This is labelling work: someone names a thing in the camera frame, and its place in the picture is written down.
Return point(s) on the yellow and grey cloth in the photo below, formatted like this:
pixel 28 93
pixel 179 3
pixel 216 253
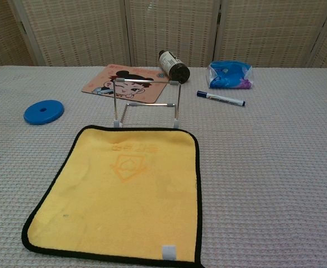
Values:
pixel 118 195

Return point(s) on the dark brown labelled bottle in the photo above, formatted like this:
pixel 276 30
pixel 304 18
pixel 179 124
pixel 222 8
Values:
pixel 177 71

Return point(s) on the blue capped whiteboard marker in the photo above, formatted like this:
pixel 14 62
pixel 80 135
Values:
pixel 222 99

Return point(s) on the cartoon girl mouse pad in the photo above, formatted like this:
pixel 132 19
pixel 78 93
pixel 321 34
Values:
pixel 99 81

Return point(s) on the blue plastic packet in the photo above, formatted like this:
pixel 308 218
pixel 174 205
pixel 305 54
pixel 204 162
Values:
pixel 224 76

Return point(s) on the white woven tablecloth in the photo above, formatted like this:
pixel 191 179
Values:
pixel 264 167

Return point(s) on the blue plastic disc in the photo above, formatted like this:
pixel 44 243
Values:
pixel 34 114

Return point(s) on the woven folding screen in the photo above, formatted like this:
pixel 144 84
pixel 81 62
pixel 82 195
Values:
pixel 82 30

